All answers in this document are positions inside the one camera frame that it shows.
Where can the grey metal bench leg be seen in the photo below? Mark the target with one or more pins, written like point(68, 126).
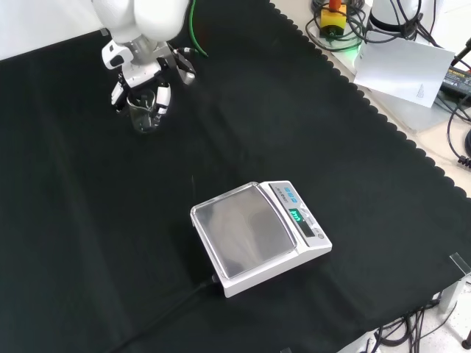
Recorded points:
point(454, 292)

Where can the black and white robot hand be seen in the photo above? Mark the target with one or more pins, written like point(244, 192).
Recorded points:
point(141, 73)

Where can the black power adapter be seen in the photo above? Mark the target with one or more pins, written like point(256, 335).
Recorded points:
point(458, 82)

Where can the yellow stop button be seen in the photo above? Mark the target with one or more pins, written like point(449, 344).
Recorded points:
point(333, 20)

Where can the small clear glass beaker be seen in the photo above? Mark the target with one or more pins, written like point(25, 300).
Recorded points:
point(141, 117)

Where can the black bench cloth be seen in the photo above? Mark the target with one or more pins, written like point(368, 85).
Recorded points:
point(110, 220)

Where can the white electronic balance steel pan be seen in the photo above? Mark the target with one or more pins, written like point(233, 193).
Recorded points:
point(254, 239)

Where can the clear bench edge clamp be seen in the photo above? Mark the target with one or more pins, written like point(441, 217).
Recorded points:
point(460, 262)
point(105, 32)

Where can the pale board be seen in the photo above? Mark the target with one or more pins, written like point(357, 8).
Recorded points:
point(401, 70)

